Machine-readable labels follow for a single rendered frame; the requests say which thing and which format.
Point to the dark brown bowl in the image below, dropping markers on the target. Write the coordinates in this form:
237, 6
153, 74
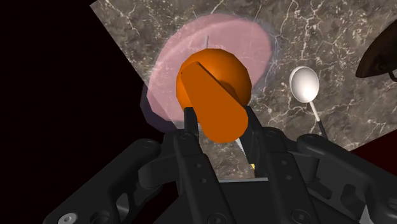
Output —
380, 57

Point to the pink plate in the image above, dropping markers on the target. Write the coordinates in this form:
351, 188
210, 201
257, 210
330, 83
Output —
217, 40

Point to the orange ladle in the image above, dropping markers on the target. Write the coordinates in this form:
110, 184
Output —
214, 93

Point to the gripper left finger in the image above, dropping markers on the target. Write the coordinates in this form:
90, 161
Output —
192, 161

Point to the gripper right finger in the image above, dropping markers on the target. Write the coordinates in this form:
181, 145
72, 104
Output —
279, 167

